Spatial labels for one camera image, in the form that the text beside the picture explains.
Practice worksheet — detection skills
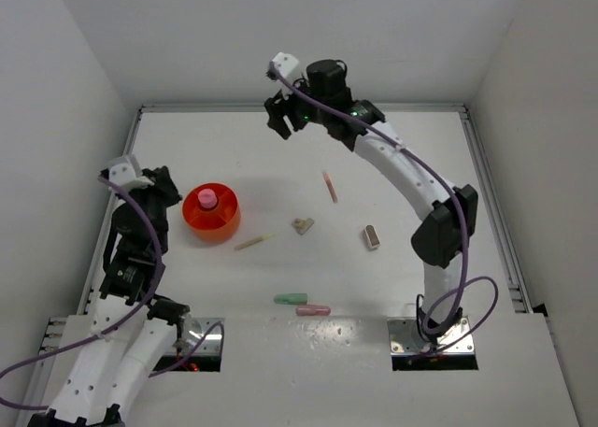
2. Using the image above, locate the pink capped clear bottle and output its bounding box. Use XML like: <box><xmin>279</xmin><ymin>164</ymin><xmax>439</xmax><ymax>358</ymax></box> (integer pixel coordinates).
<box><xmin>197</xmin><ymin>188</ymin><xmax>219</xmax><ymax>210</ymax></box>

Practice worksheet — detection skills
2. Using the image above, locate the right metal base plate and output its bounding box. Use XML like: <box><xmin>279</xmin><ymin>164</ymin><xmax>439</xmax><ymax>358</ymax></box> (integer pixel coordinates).
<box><xmin>387</xmin><ymin>317</ymin><xmax>475</xmax><ymax>357</ymax></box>

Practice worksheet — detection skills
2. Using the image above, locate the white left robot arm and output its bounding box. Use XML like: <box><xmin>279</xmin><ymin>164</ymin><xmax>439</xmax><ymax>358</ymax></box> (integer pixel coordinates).
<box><xmin>29</xmin><ymin>159</ymin><xmax>189</xmax><ymax>426</ymax></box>

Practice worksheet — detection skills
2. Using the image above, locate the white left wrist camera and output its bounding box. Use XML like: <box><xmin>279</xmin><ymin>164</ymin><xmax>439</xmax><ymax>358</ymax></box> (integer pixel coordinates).
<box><xmin>100</xmin><ymin>154</ymin><xmax>154</xmax><ymax>191</ymax></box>

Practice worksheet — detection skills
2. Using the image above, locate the green highlighter marker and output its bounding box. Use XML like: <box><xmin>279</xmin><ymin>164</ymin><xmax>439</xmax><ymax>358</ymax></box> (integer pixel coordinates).
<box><xmin>273</xmin><ymin>292</ymin><xmax>308</xmax><ymax>306</ymax></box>

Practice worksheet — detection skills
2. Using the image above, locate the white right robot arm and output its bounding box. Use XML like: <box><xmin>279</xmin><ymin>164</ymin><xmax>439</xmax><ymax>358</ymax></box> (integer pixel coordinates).
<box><xmin>264</xmin><ymin>52</ymin><xmax>478</xmax><ymax>345</ymax></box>

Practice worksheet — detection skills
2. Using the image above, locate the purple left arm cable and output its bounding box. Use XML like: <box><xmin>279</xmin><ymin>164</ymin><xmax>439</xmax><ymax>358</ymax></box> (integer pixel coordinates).
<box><xmin>0</xmin><ymin>174</ymin><xmax>226</xmax><ymax>409</ymax></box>

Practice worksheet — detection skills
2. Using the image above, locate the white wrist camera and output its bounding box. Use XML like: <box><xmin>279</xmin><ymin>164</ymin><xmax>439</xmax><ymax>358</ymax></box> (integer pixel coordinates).
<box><xmin>100</xmin><ymin>154</ymin><xmax>154</xmax><ymax>191</ymax></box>
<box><xmin>266</xmin><ymin>52</ymin><xmax>301</xmax><ymax>81</ymax></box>

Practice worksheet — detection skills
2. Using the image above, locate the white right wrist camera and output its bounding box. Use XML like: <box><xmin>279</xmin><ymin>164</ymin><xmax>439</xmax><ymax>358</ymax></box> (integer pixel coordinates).
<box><xmin>266</xmin><ymin>52</ymin><xmax>301</xmax><ymax>81</ymax></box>

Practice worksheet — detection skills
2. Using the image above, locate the beige eraser pair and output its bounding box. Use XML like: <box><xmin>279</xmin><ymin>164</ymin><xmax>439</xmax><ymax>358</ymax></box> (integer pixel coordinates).
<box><xmin>292</xmin><ymin>218</ymin><xmax>314</xmax><ymax>235</ymax></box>

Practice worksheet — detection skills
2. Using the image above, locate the beige white correction tape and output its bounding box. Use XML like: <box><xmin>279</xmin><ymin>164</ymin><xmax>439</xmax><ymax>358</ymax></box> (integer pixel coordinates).
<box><xmin>363</xmin><ymin>224</ymin><xmax>380</xmax><ymax>250</ymax></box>

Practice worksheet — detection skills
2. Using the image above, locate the pink lead refill tube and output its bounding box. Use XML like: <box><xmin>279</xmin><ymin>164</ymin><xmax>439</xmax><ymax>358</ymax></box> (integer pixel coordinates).
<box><xmin>322</xmin><ymin>171</ymin><xmax>338</xmax><ymax>204</ymax></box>

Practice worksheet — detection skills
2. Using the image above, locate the pink highlighter marker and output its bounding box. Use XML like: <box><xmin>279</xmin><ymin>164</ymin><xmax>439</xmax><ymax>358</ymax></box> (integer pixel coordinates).
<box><xmin>295</xmin><ymin>305</ymin><xmax>331</xmax><ymax>317</ymax></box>

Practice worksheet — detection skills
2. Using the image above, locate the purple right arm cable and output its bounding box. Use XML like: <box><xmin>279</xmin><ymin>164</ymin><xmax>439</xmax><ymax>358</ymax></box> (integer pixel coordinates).
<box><xmin>273</xmin><ymin>69</ymin><xmax>500</xmax><ymax>356</ymax></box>

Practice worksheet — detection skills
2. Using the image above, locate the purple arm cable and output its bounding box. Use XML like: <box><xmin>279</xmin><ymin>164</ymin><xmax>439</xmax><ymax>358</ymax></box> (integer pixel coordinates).
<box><xmin>0</xmin><ymin>174</ymin><xmax>226</xmax><ymax>409</ymax></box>
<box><xmin>273</xmin><ymin>69</ymin><xmax>500</xmax><ymax>356</ymax></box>

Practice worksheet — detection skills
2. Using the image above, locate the beige yellow pencil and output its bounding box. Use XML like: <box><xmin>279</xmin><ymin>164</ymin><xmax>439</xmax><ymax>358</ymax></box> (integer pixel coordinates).
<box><xmin>234</xmin><ymin>234</ymin><xmax>275</xmax><ymax>251</ymax></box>

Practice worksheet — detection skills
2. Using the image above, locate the orange round divided container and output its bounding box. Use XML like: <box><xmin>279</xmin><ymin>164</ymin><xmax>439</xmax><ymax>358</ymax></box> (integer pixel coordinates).
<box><xmin>182</xmin><ymin>182</ymin><xmax>241</xmax><ymax>244</ymax></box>

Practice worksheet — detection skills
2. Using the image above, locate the metal base plate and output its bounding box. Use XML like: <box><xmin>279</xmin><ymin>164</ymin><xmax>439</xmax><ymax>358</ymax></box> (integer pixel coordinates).
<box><xmin>163</xmin><ymin>316</ymin><xmax>225</xmax><ymax>358</ymax></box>
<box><xmin>387</xmin><ymin>317</ymin><xmax>475</xmax><ymax>357</ymax></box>

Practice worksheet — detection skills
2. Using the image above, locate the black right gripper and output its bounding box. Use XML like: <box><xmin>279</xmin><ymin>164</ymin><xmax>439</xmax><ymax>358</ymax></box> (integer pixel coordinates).
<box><xmin>263</xmin><ymin>73</ymin><xmax>328</xmax><ymax>140</ymax></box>

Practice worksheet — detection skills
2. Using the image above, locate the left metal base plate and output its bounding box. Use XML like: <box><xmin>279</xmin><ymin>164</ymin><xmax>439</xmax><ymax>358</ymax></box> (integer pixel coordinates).
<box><xmin>163</xmin><ymin>316</ymin><xmax>225</xmax><ymax>358</ymax></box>

